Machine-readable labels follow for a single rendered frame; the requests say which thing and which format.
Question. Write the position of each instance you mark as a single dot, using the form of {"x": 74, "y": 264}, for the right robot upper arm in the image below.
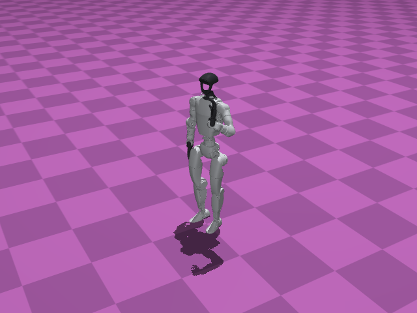
{"x": 191, "y": 121}

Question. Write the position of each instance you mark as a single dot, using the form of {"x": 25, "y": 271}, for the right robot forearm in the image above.
{"x": 190, "y": 135}

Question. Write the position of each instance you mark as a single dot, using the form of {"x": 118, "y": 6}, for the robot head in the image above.
{"x": 209, "y": 79}

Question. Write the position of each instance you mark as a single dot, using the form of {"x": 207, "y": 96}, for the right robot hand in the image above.
{"x": 189, "y": 148}

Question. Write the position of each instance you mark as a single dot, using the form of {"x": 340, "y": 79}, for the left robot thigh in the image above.
{"x": 216, "y": 172}

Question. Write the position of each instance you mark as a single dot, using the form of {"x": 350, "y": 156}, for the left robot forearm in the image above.
{"x": 224, "y": 129}

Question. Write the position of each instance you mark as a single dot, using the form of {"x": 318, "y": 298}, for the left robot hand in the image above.
{"x": 213, "y": 112}

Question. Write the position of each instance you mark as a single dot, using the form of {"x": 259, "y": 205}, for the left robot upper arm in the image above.
{"x": 224, "y": 110}

